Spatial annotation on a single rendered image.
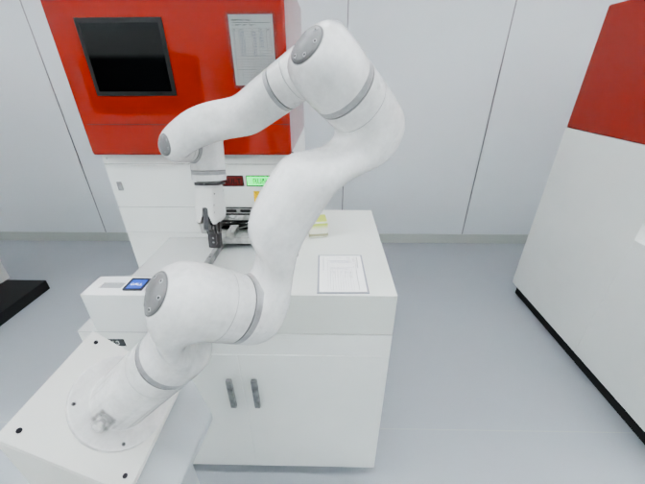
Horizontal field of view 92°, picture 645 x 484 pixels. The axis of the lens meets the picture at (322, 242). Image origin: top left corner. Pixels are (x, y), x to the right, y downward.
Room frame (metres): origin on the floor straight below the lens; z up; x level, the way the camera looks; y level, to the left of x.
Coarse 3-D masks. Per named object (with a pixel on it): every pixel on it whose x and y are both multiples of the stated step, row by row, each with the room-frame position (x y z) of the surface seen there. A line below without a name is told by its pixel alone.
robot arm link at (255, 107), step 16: (256, 80) 0.69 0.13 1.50; (240, 96) 0.70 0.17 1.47; (256, 96) 0.67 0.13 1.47; (272, 96) 0.66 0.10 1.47; (192, 112) 0.69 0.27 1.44; (208, 112) 0.69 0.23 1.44; (224, 112) 0.70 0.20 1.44; (240, 112) 0.69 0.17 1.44; (256, 112) 0.68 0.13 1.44; (272, 112) 0.68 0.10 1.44; (176, 128) 0.68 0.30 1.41; (192, 128) 0.67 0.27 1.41; (208, 128) 0.68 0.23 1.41; (224, 128) 0.69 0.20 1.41; (240, 128) 0.70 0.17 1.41; (256, 128) 0.71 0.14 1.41; (160, 144) 0.70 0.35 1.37; (176, 144) 0.68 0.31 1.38; (192, 144) 0.67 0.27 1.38; (208, 144) 0.68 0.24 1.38; (176, 160) 0.70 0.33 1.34; (192, 160) 0.74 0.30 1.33
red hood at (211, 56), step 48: (48, 0) 1.29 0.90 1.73; (96, 0) 1.29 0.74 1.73; (144, 0) 1.28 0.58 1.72; (192, 0) 1.28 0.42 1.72; (240, 0) 1.28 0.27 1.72; (288, 0) 1.42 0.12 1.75; (96, 48) 1.28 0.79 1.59; (144, 48) 1.28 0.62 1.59; (192, 48) 1.28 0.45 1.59; (240, 48) 1.27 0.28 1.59; (288, 48) 1.34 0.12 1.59; (96, 96) 1.29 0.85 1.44; (144, 96) 1.28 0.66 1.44; (192, 96) 1.28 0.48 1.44; (96, 144) 1.29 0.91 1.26; (144, 144) 1.29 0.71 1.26; (240, 144) 1.28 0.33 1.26; (288, 144) 1.27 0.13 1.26
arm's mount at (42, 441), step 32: (96, 352) 0.48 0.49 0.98; (64, 384) 0.40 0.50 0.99; (32, 416) 0.33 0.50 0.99; (64, 416) 0.35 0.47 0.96; (0, 448) 0.29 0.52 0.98; (32, 448) 0.29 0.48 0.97; (64, 448) 0.31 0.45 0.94; (32, 480) 0.29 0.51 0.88; (64, 480) 0.29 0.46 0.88; (96, 480) 0.28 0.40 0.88; (128, 480) 0.30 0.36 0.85
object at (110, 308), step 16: (96, 288) 0.74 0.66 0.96; (112, 288) 0.74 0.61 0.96; (144, 288) 0.74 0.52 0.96; (96, 304) 0.71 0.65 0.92; (112, 304) 0.71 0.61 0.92; (128, 304) 0.71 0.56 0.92; (96, 320) 0.71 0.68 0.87; (112, 320) 0.71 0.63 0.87; (128, 320) 0.71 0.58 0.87; (144, 320) 0.71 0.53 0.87
